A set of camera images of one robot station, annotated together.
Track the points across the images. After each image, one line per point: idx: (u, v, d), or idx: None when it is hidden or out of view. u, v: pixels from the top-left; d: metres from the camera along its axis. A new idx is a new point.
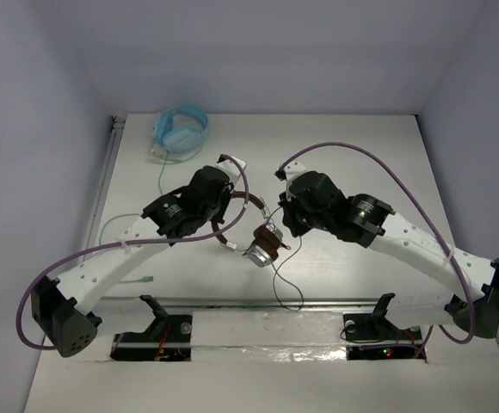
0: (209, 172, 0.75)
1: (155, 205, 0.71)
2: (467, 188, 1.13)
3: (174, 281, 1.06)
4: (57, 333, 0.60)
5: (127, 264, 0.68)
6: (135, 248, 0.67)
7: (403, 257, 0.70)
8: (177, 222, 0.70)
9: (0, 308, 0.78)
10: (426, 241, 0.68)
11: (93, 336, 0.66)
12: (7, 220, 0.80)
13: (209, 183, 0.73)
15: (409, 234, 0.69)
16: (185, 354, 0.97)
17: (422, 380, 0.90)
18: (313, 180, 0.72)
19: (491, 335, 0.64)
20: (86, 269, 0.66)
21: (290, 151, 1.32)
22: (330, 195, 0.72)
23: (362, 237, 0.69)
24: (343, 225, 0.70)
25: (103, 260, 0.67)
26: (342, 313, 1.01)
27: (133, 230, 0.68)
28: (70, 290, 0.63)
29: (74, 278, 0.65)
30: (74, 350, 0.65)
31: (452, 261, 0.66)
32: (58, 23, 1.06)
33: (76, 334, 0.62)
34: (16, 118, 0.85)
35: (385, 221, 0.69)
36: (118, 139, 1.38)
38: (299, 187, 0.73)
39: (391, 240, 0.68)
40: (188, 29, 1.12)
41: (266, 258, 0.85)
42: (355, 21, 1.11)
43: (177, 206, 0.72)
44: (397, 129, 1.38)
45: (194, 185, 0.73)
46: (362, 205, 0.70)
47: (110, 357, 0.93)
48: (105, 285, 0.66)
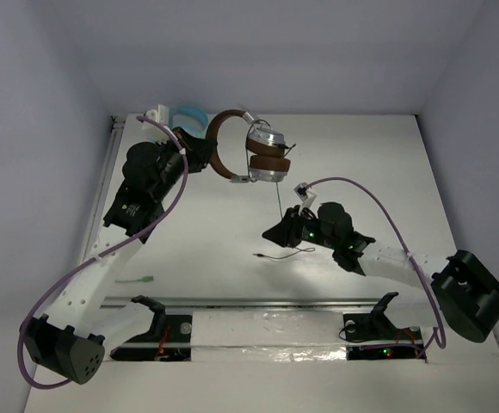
0: (134, 160, 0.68)
1: (113, 211, 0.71)
2: (467, 188, 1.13)
3: (174, 280, 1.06)
4: (69, 363, 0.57)
5: (109, 275, 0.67)
6: (110, 256, 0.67)
7: (383, 272, 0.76)
8: (143, 218, 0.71)
9: (1, 309, 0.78)
10: (393, 252, 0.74)
11: (102, 354, 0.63)
12: (7, 222, 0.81)
13: (144, 173, 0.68)
15: (383, 250, 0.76)
16: (185, 354, 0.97)
17: (421, 380, 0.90)
18: (338, 215, 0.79)
19: (481, 330, 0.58)
20: (70, 295, 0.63)
21: (291, 151, 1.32)
22: (347, 231, 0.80)
23: (355, 268, 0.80)
24: (347, 255, 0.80)
25: (83, 280, 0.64)
26: (342, 313, 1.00)
27: (102, 242, 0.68)
28: (63, 319, 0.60)
29: (61, 306, 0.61)
30: (89, 375, 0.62)
31: (410, 260, 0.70)
32: (57, 23, 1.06)
33: (87, 356, 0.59)
34: (16, 119, 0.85)
35: (367, 247, 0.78)
36: (119, 139, 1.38)
38: (323, 217, 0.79)
39: (368, 261, 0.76)
40: (188, 29, 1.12)
41: (274, 174, 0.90)
42: (355, 21, 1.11)
43: (135, 204, 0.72)
44: (397, 128, 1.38)
45: (132, 178, 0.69)
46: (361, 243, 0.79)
47: (110, 357, 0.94)
48: (95, 303, 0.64)
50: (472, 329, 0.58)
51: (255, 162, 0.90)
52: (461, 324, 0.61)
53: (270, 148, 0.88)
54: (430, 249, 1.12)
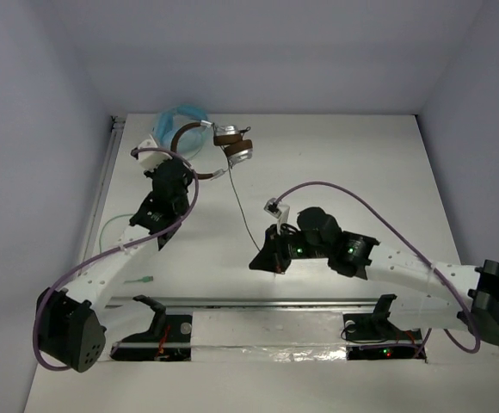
0: (165, 174, 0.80)
1: (140, 214, 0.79)
2: (466, 188, 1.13)
3: (175, 280, 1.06)
4: (72, 344, 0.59)
5: (127, 268, 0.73)
6: (132, 249, 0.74)
7: (396, 280, 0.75)
8: (164, 225, 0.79)
9: (1, 310, 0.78)
10: (409, 260, 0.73)
11: (101, 347, 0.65)
12: (7, 222, 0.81)
13: (174, 184, 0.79)
15: (395, 258, 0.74)
16: (185, 354, 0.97)
17: (421, 379, 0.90)
18: (320, 220, 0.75)
19: None
20: (91, 275, 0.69)
21: (290, 151, 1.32)
22: (334, 234, 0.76)
23: (357, 272, 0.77)
24: (341, 261, 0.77)
25: (106, 265, 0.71)
26: (342, 313, 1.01)
27: (126, 237, 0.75)
28: (81, 294, 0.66)
29: (82, 284, 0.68)
30: (87, 364, 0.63)
31: (435, 272, 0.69)
32: (57, 23, 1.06)
33: (90, 341, 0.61)
34: (16, 120, 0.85)
35: (372, 252, 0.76)
36: (118, 139, 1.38)
38: (307, 225, 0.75)
39: (380, 269, 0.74)
40: (188, 28, 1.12)
41: (247, 153, 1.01)
42: (355, 21, 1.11)
43: (158, 213, 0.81)
44: (397, 128, 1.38)
45: (159, 189, 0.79)
46: (354, 243, 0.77)
47: (110, 357, 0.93)
48: (112, 286, 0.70)
50: None
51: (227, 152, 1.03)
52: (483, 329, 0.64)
53: (230, 137, 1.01)
54: (430, 249, 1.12)
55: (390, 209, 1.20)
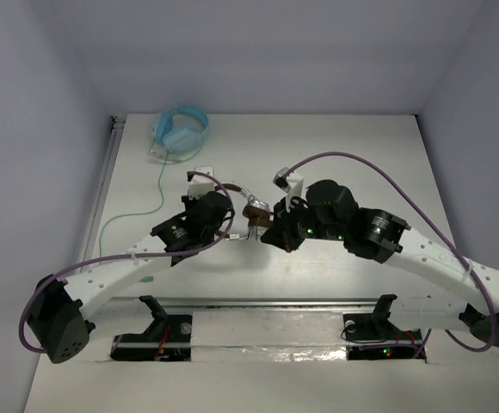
0: (212, 198, 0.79)
1: (164, 225, 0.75)
2: (467, 188, 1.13)
3: (175, 280, 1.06)
4: (56, 335, 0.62)
5: (132, 276, 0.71)
6: (143, 261, 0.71)
7: (421, 272, 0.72)
8: (184, 243, 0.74)
9: (1, 310, 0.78)
10: (441, 255, 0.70)
11: (83, 344, 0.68)
12: (7, 221, 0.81)
13: (214, 210, 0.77)
15: (427, 249, 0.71)
16: (185, 354, 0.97)
17: (421, 379, 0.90)
18: (335, 194, 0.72)
19: None
20: (94, 275, 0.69)
21: (290, 151, 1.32)
22: (348, 210, 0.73)
23: (378, 253, 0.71)
24: (360, 242, 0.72)
25: (113, 268, 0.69)
26: (342, 313, 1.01)
27: (142, 245, 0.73)
28: (78, 292, 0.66)
29: (82, 281, 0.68)
30: (63, 356, 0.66)
31: (471, 274, 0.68)
32: (58, 24, 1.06)
33: (72, 338, 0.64)
34: (17, 119, 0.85)
35: (401, 237, 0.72)
36: (118, 139, 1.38)
38: (319, 199, 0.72)
39: (409, 257, 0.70)
40: (188, 28, 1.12)
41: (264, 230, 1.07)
42: (355, 22, 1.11)
43: (183, 230, 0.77)
44: (397, 128, 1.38)
45: (198, 211, 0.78)
46: (377, 220, 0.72)
47: (110, 357, 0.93)
48: (110, 292, 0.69)
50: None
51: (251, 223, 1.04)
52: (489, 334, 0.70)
53: (259, 211, 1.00)
54: None
55: (390, 209, 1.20)
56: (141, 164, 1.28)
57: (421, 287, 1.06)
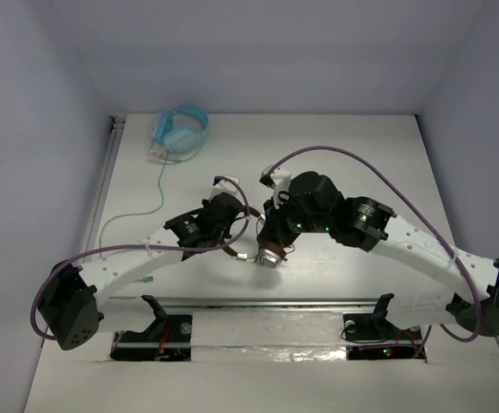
0: (224, 198, 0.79)
1: (177, 219, 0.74)
2: (467, 188, 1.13)
3: (175, 280, 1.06)
4: (67, 321, 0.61)
5: (144, 268, 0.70)
6: (156, 252, 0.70)
7: (406, 260, 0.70)
8: (196, 237, 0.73)
9: (1, 309, 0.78)
10: (428, 243, 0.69)
11: (91, 333, 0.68)
12: (7, 220, 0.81)
13: (227, 208, 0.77)
15: (413, 237, 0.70)
16: (185, 354, 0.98)
17: (421, 379, 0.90)
18: (316, 183, 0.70)
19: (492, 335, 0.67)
20: (108, 262, 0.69)
21: (290, 151, 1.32)
22: (330, 199, 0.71)
23: (365, 241, 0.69)
24: (345, 230, 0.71)
25: (126, 257, 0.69)
26: (342, 313, 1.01)
27: (156, 237, 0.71)
28: (92, 278, 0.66)
29: (96, 268, 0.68)
30: (72, 344, 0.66)
31: (458, 261, 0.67)
32: (58, 24, 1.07)
33: (83, 325, 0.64)
34: (17, 119, 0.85)
35: (387, 224, 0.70)
36: (119, 139, 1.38)
38: (301, 189, 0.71)
39: (395, 244, 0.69)
40: (188, 29, 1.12)
41: (275, 258, 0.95)
42: (355, 21, 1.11)
43: (195, 225, 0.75)
44: (397, 128, 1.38)
45: (212, 208, 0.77)
46: (363, 207, 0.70)
47: (110, 357, 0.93)
48: (122, 281, 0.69)
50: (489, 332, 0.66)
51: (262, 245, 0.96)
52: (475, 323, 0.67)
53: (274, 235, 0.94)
54: None
55: None
56: (141, 165, 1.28)
57: (421, 286, 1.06)
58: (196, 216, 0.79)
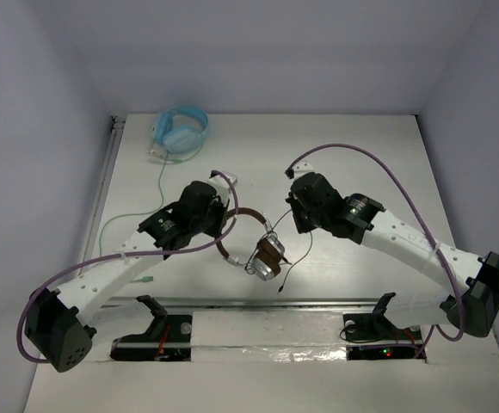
0: (195, 187, 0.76)
1: (150, 221, 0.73)
2: (466, 188, 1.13)
3: (174, 281, 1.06)
4: (57, 344, 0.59)
5: (124, 277, 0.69)
6: (133, 258, 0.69)
7: (391, 251, 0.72)
8: (173, 236, 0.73)
9: (1, 310, 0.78)
10: (413, 236, 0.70)
11: (88, 349, 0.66)
12: (7, 221, 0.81)
13: (200, 198, 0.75)
15: (397, 230, 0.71)
16: (185, 354, 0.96)
17: (421, 379, 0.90)
18: (311, 179, 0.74)
19: (483, 332, 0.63)
20: (86, 280, 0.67)
21: (290, 151, 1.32)
22: (328, 194, 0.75)
23: (354, 233, 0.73)
24: (336, 222, 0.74)
25: (103, 270, 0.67)
26: (342, 313, 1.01)
27: (131, 243, 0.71)
28: (71, 299, 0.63)
29: (74, 288, 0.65)
30: (68, 365, 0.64)
31: (438, 253, 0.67)
32: (58, 24, 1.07)
33: (74, 345, 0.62)
34: (17, 119, 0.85)
35: (375, 218, 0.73)
36: (119, 139, 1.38)
38: (298, 185, 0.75)
39: (380, 236, 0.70)
40: (188, 28, 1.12)
41: (267, 272, 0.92)
42: (355, 21, 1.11)
43: (171, 221, 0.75)
44: (397, 128, 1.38)
45: (183, 200, 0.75)
46: (355, 202, 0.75)
47: (110, 357, 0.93)
48: (105, 295, 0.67)
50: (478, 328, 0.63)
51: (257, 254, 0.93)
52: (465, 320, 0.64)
53: (271, 248, 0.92)
54: None
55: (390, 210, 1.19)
56: (141, 165, 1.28)
57: (421, 286, 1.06)
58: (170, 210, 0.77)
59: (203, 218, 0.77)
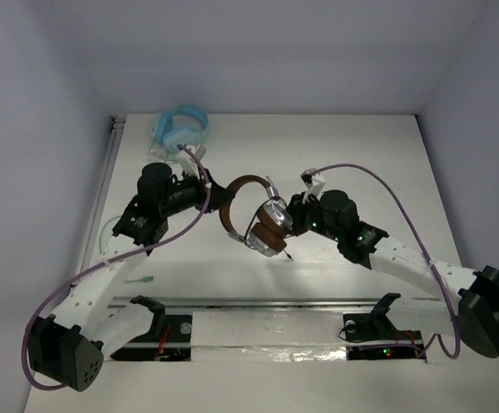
0: (147, 174, 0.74)
1: (122, 222, 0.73)
2: (465, 188, 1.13)
3: (173, 281, 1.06)
4: (70, 365, 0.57)
5: (113, 284, 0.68)
6: (119, 261, 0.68)
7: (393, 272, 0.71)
8: (148, 231, 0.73)
9: (1, 310, 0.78)
10: (412, 255, 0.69)
11: (101, 361, 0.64)
12: (7, 221, 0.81)
13: (157, 184, 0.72)
15: (399, 251, 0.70)
16: (185, 354, 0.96)
17: (421, 379, 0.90)
18: (341, 203, 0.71)
19: (492, 350, 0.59)
20: (78, 297, 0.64)
21: (290, 151, 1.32)
22: (353, 218, 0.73)
23: (364, 259, 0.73)
24: (350, 246, 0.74)
25: (93, 281, 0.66)
26: (342, 313, 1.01)
27: (111, 249, 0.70)
28: (70, 319, 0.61)
29: (69, 306, 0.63)
30: (87, 382, 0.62)
31: (432, 268, 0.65)
32: (58, 24, 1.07)
33: (87, 360, 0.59)
34: (17, 119, 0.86)
35: (379, 243, 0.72)
36: (119, 139, 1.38)
38: (329, 203, 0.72)
39: (382, 259, 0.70)
40: (188, 29, 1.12)
41: (265, 247, 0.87)
42: (354, 21, 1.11)
43: (143, 217, 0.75)
44: (397, 128, 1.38)
45: (143, 193, 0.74)
46: (367, 231, 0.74)
47: (110, 357, 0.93)
48: (101, 305, 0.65)
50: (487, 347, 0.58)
51: (256, 227, 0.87)
52: (473, 338, 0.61)
53: (271, 220, 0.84)
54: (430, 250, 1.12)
55: (390, 210, 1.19)
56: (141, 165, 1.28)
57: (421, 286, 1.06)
58: (136, 203, 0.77)
59: (169, 199, 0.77)
